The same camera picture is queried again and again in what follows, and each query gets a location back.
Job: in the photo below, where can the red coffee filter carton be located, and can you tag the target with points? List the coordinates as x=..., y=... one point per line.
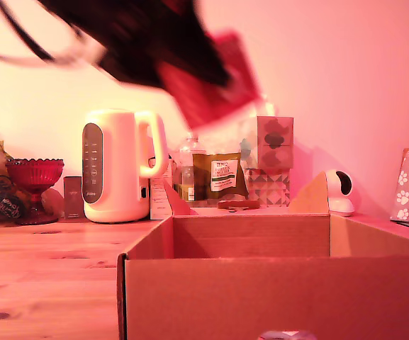
x=239, y=71

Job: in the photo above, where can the flower printed box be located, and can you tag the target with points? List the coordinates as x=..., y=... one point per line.
x=275, y=141

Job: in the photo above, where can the Tesco coffee bag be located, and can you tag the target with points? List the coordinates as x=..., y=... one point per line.
x=222, y=177

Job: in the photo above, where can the triangle patterned tissue box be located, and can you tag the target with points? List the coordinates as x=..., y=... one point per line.
x=268, y=187

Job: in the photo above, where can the small white printed carton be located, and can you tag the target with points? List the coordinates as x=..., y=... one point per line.
x=158, y=198

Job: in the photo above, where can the small dark box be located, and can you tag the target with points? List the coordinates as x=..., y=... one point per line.
x=73, y=198

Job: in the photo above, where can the open cardboard box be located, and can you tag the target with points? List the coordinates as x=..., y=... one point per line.
x=261, y=283

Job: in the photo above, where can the clear plastic bottle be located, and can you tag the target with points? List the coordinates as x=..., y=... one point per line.
x=187, y=159

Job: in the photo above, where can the white electric kettle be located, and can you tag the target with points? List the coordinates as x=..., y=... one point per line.
x=119, y=166

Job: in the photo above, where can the small brown flat object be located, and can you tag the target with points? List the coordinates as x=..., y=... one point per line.
x=237, y=204

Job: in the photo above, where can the red glass bowl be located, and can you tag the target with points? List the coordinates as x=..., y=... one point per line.
x=34, y=177

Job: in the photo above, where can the small white round camera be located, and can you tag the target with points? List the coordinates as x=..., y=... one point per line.
x=340, y=195

